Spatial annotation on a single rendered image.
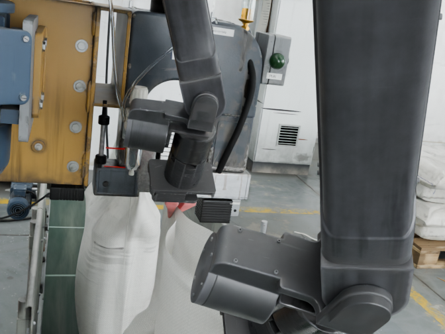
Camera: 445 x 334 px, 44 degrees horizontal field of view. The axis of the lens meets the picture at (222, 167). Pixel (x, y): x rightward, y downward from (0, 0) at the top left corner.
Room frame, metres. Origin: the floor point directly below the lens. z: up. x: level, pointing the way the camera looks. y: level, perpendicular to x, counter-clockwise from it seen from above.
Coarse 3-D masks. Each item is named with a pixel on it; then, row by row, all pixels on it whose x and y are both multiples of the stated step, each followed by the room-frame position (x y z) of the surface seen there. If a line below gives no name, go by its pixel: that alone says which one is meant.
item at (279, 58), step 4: (272, 56) 1.02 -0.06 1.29; (276, 56) 1.01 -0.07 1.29; (280, 56) 1.02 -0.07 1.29; (272, 60) 1.01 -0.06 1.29; (276, 60) 1.01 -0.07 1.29; (280, 60) 1.01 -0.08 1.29; (284, 60) 1.02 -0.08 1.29; (272, 64) 1.02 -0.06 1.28; (276, 64) 1.01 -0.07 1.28; (280, 64) 1.01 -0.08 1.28; (284, 64) 1.02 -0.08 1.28; (276, 68) 1.02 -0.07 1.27; (280, 68) 1.02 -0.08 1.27
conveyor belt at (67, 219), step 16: (64, 208) 2.36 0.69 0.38; (80, 208) 2.39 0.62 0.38; (64, 224) 2.19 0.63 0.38; (80, 224) 2.21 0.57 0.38; (48, 240) 2.01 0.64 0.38; (64, 240) 2.03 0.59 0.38; (80, 240) 2.05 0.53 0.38; (48, 256) 1.88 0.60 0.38; (64, 256) 1.89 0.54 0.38; (48, 272) 1.76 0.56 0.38; (64, 272) 1.77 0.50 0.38; (48, 288) 1.65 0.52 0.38; (64, 288) 1.67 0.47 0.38; (48, 304) 1.56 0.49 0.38; (64, 304) 1.57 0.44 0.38; (48, 320) 1.47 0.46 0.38; (64, 320) 1.48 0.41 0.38
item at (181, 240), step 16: (176, 208) 0.84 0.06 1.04; (176, 224) 0.83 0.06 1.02; (192, 224) 0.79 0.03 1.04; (160, 240) 0.93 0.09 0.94; (176, 240) 0.82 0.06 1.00; (192, 240) 0.78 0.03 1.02; (160, 256) 0.91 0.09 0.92; (176, 256) 0.82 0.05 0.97; (192, 256) 0.78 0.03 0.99; (160, 272) 0.89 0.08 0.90; (176, 272) 0.64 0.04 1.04; (192, 272) 0.78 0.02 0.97; (160, 288) 0.68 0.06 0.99; (176, 288) 0.63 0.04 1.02; (160, 304) 0.67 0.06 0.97; (176, 304) 0.63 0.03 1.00; (192, 304) 0.60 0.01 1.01; (144, 320) 0.84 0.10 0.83; (160, 320) 0.66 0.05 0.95; (176, 320) 0.62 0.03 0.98; (192, 320) 0.60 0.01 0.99; (208, 320) 0.58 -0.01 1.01
